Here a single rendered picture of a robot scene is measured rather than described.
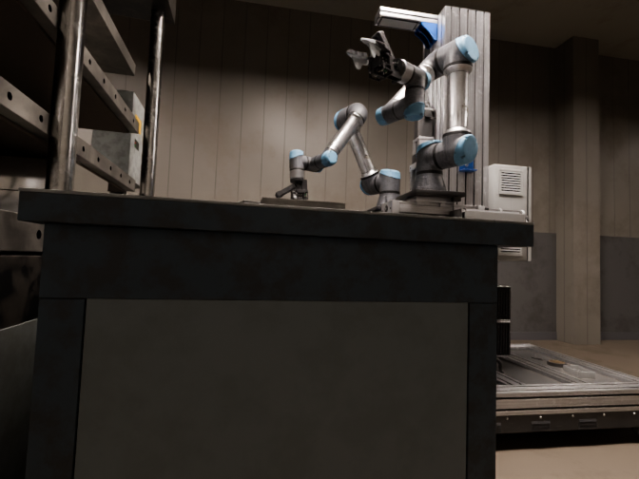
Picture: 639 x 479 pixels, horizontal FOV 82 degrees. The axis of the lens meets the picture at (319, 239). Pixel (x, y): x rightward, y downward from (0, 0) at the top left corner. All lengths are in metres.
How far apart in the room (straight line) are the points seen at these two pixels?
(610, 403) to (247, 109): 3.23
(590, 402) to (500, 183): 1.01
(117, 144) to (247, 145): 1.78
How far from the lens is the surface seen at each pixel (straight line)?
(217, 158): 3.51
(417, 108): 1.49
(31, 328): 0.79
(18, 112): 0.96
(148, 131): 1.80
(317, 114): 3.68
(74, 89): 1.09
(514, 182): 2.06
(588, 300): 4.53
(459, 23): 2.28
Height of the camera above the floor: 0.73
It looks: 3 degrees up
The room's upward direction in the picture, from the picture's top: 2 degrees clockwise
